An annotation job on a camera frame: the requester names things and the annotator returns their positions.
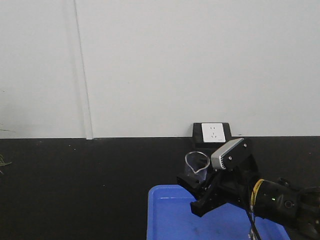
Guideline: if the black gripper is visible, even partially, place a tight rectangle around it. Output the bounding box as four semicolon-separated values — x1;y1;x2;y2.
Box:
176;153;260;217

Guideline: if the white wall power socket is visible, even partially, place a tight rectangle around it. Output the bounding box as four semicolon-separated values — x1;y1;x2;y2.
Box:
201;123;226;143

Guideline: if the black socket mounting box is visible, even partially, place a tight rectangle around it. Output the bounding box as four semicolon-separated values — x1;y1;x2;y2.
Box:
192;122;232;149

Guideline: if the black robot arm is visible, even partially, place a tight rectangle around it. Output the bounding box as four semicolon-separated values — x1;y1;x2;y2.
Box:
177;154;320;240

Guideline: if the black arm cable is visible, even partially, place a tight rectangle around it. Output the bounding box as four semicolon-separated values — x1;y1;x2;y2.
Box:
234;167;262;240

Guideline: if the blue plastic tray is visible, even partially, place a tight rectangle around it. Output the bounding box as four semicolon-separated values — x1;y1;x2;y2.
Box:
145;184;291;240

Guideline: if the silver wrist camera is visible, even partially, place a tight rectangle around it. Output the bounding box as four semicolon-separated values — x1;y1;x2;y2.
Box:
210;138;252;170

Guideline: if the clear glass beaker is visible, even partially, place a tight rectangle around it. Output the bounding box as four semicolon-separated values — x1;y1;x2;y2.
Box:
184;151;210;183

